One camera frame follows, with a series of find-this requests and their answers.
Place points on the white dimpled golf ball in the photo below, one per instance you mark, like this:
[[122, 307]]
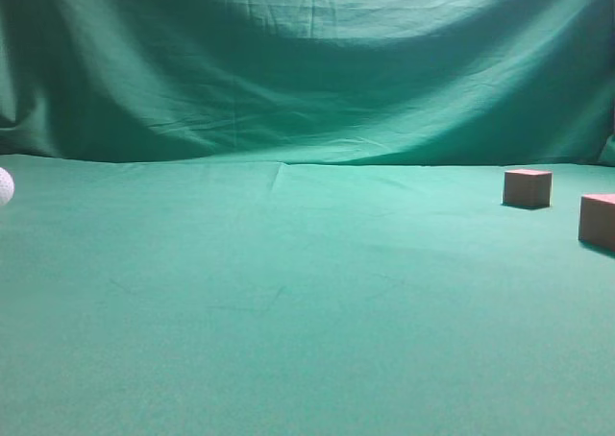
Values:
[[7, 187]]

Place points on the brown wooden cube block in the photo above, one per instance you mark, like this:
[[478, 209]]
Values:
[[527, 188]]

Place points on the brown cube block at edge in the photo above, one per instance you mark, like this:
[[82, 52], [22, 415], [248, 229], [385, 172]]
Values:
[[596, 220]]

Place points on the green cloth backdrop and cover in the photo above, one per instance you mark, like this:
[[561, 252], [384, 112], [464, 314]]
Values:
[[285, 217]]

